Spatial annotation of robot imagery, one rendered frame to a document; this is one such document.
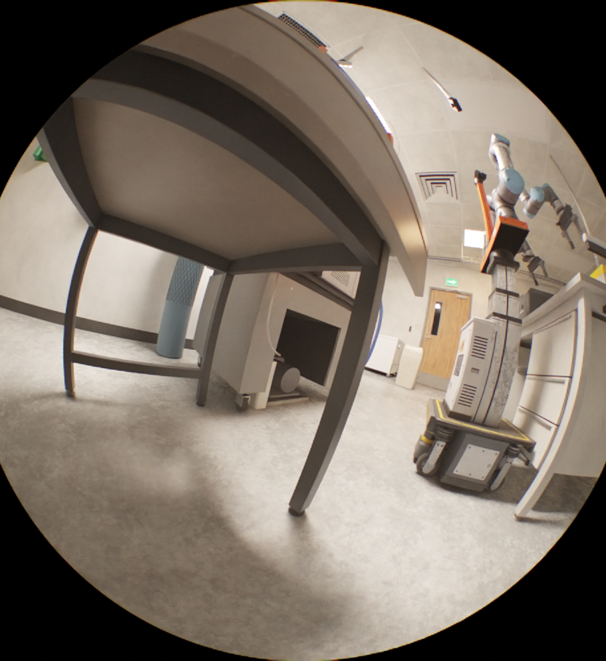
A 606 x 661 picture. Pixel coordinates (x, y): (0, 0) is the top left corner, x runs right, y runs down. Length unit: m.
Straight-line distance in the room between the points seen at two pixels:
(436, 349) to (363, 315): 4.17
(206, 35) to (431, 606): 0.76
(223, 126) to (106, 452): 0.72
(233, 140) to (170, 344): 1.47
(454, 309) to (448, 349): 0.88
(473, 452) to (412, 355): 2.53
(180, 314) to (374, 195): 1.47
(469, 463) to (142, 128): 1.20
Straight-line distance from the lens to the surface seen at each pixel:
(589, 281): 0.98
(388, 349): 3.94
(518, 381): 2.03
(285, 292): 0.89
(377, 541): 0.62
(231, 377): 0.94
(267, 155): 0.22
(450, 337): 4.52
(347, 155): 0.15
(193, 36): 0.15
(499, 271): 1.12
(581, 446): 1.16
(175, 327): 1.55
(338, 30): 2.36
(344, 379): 0.36
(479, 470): 0.94
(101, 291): 1.92
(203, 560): 0.49
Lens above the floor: 0.47
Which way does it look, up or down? level
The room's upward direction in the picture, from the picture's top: 15 degrees clockwise
